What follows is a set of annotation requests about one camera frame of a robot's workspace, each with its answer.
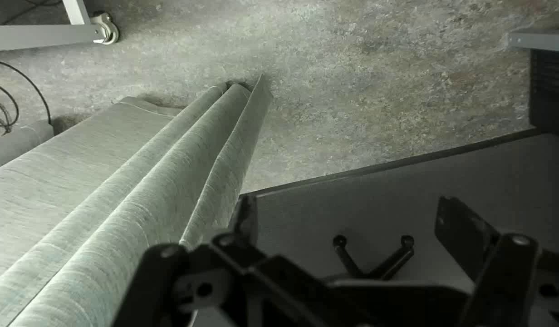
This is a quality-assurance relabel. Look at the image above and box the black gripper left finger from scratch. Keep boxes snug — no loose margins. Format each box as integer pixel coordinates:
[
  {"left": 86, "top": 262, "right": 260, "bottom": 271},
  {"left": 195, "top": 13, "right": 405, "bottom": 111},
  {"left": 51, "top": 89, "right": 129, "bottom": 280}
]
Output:
[{"left": 113, "top": 231, "right": 276, "bottom": 327}]

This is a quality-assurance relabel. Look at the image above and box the caster wheel on metal frame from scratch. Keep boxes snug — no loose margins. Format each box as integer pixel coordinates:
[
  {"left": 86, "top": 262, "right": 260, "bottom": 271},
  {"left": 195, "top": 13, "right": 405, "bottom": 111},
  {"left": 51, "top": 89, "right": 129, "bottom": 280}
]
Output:
[{"left": 0, "top": 0, "right": 122, "bottom": 53}]

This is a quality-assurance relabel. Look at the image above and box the grey metal bar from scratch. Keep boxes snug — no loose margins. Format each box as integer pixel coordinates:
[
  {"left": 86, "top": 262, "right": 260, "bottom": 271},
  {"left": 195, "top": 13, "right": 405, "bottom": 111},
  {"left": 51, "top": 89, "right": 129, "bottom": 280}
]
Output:
[{"left": 507, "top": 28, "right": 559, "bottom": 55}]

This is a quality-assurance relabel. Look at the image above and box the black ribbed box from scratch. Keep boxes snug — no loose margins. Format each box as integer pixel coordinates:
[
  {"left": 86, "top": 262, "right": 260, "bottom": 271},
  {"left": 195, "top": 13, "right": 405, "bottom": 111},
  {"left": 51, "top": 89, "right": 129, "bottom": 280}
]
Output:
[{"left": 528, "top": 48, "right": 559, "bottom": 140}]

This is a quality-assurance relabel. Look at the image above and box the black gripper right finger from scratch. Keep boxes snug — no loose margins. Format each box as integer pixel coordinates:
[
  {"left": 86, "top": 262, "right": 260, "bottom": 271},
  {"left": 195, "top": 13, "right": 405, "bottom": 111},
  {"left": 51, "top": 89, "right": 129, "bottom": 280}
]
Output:
[{"left": 434, "top": 195, "right": 543, "bottom": 327}]

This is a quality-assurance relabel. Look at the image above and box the thin black coiled cable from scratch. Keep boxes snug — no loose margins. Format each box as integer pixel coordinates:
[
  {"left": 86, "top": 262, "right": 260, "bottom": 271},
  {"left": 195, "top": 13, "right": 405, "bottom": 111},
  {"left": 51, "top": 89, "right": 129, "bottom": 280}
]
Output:
[{"left": 0, "top": 58, "right": 55, "bottom": 138}]

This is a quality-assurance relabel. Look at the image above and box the grey-green fabric curtain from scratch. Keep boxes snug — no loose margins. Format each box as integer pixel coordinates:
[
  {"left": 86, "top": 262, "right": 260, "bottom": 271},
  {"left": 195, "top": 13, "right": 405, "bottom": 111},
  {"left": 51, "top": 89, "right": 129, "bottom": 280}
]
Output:
[{"left": 0, "top": 75, "right": 274, "bottom": 327}]

